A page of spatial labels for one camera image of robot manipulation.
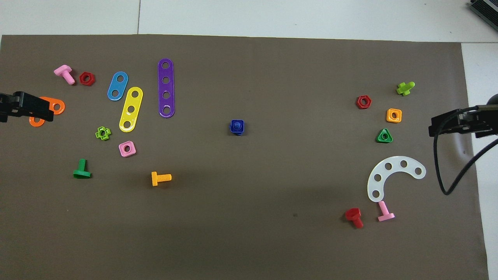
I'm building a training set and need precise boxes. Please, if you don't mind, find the orange plastic screw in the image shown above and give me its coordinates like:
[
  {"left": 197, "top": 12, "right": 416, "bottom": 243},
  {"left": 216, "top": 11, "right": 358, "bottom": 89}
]
[{"left": 151, "top": 171, "right": 172, "bottom": 187}]

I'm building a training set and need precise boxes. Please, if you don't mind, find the brown paper table mat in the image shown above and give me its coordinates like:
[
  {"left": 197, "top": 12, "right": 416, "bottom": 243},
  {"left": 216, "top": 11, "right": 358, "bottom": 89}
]
[{"left": 0, "top": 34, "right": 490, "bottom": 280}]

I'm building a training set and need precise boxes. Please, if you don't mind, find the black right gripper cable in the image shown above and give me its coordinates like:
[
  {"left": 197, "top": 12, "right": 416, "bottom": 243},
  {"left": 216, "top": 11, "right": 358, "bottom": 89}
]
[{"left": 433, "top": 106, "right": 498, "bottom": 196}]

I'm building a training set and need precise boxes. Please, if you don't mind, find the pink square plastic nut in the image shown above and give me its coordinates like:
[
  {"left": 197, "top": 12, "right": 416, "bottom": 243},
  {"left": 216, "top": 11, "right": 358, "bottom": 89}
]
[{"left": 119, "top": 141, "right": 137, "bottom": 158}]

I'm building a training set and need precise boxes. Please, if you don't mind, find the white curved five-hole strip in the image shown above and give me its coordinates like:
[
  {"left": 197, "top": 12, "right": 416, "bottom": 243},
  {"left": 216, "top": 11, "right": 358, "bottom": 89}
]
[{"left": 367, "top": 156, "right": 427, "bottom": 203}]

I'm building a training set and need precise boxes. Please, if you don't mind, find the orange angled three-hole plate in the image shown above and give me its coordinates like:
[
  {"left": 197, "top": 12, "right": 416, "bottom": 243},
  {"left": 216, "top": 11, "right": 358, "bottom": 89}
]
[{"left": 29, "top": 96, "right": 66, "bottom": 128}]

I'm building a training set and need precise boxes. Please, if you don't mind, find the pink plastic screw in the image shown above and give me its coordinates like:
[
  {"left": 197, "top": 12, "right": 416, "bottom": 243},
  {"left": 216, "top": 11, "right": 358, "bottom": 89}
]
[
  {"left": 54, "top": 65, "right": 75, "bottom": 85},
  {"left": 377, "top": 201, "right": 396, "bottom": 222}
]

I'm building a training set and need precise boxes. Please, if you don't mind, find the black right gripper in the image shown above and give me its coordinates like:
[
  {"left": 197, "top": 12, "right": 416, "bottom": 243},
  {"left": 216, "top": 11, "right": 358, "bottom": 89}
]
[{"left": 429, "top": 104, "right": 498, "bottom": 138}]

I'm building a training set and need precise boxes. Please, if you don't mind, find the blue two-hole plastic strip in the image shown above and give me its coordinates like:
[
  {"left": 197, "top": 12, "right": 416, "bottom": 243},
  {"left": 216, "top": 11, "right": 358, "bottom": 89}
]
[{"left": 107, "top": 71, "right": 129, "bottom": 102}]

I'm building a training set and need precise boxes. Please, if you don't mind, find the black ribbed device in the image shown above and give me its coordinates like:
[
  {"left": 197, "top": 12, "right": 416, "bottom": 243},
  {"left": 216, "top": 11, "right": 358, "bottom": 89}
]
[{"left": 469, "top": 0, "right": 498, "bottom": 21}]

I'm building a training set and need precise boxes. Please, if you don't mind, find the red plastic screw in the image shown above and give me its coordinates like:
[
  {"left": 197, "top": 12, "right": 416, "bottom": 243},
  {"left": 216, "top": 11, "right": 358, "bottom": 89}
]
[{"left": 345, "top": 208, "right": 364, "bottom": 229}]

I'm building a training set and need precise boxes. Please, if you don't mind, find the yellow three-hole plastic strip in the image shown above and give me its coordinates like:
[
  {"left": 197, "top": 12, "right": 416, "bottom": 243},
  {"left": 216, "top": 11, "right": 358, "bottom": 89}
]
[{"left": 119, "top": 86, "right": 144, "bottom": 133}]

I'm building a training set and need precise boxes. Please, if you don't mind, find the dark green plastic screw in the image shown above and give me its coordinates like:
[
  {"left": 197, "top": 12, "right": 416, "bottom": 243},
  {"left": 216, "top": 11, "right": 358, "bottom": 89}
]
[{"left": 73, "top": 159, "right": 92, "bottom": 179}]

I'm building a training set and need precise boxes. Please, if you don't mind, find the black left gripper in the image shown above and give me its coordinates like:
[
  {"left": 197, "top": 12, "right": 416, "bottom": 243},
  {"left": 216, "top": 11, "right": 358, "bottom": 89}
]
[{"left": 0, "top": 92, "right": 54, "bottom": 123}]

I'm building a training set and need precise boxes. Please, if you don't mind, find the lime green cross-head screw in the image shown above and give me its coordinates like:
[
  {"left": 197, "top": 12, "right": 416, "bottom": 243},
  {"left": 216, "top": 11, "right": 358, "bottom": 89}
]
[{"left": 396, "top": 82, "right": 416, "bottom": 96}]

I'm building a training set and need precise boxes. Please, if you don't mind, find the purple four-hole plastic strip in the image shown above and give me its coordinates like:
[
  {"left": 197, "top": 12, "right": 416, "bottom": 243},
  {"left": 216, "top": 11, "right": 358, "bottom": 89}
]
[{"left": 158, "top": 58, "right": 175, "bottom": 118}]

